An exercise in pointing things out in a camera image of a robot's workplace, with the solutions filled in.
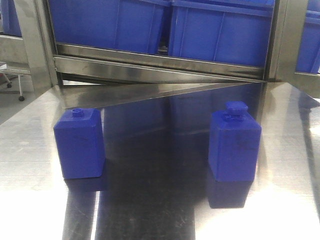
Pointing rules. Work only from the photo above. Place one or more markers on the blue plastic bin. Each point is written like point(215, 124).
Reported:
point(126, 25)
point(225, 32)

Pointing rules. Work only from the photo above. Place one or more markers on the stainless steel shelf rack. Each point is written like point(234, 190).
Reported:
point(50, 62)

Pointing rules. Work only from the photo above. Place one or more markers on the blue bin far right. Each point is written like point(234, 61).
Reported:
point(308, 60)

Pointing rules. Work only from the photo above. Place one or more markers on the wheeled metal cart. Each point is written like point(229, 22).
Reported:
point(17, 70)

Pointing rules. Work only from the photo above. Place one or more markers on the blue bin far left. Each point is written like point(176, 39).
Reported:
point(10, 20)

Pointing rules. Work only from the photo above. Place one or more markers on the blue plastic bin right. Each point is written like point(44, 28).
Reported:
point(225, 32)

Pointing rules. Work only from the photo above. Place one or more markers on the blue plastic bin left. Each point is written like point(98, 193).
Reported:
point(126, 25)

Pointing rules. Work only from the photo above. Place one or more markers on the blue bottle without cap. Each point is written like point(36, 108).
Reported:
point(80, 143)

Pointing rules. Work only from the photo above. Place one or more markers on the blue bottle with square cap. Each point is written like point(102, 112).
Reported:
point(234, 142)

